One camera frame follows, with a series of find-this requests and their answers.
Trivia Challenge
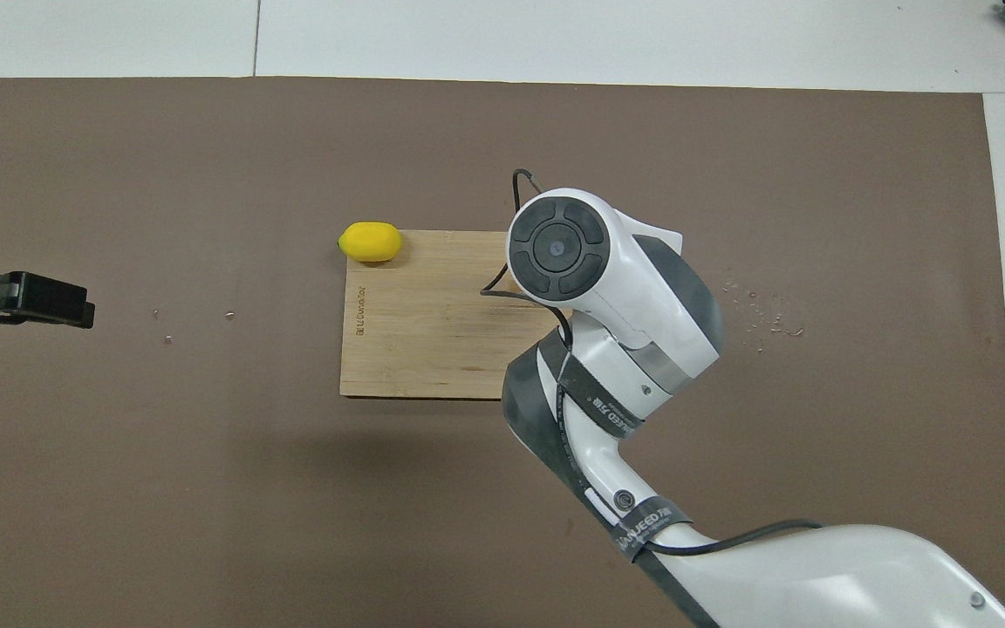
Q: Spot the brown table mat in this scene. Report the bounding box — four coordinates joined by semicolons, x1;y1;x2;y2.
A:
0;77;1005;628

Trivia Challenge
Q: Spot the yellow lemon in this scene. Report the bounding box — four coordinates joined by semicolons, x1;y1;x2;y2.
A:
338;222;404;263

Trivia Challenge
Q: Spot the bamboo cutting board with handle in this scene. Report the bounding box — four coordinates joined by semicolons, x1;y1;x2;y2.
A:
339;230;561;400

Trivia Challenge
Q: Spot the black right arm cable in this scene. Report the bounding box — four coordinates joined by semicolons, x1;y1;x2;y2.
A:
480;168;823;556

